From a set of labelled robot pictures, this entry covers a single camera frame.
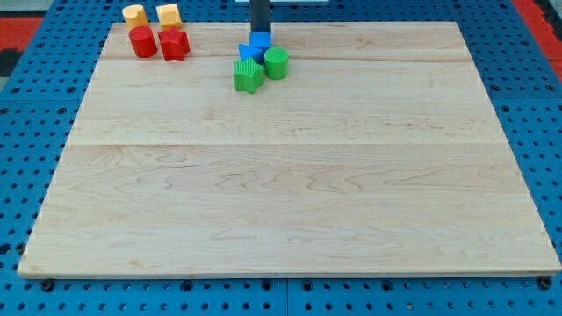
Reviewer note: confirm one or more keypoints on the green star block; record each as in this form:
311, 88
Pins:
248, 75

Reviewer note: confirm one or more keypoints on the light wooden board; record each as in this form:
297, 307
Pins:
379, 155

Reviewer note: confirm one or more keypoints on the red star block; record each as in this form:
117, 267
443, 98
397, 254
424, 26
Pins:
174, 44

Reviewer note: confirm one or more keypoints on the green cylinder block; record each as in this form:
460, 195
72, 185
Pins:
276, 63

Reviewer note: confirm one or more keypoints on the blue triangle block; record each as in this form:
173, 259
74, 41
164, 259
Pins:
247, 51

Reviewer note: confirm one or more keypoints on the blue cube block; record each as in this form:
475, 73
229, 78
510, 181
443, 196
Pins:
261, 40

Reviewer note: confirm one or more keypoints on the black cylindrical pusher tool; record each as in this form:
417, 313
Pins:
260, 15

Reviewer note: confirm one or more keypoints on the yellow cube block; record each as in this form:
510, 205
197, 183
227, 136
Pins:
169, 16

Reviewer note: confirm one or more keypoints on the red cylinder block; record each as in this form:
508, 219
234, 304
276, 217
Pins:
143, 41

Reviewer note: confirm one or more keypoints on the yellow rounded block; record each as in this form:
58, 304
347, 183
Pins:
134, 16

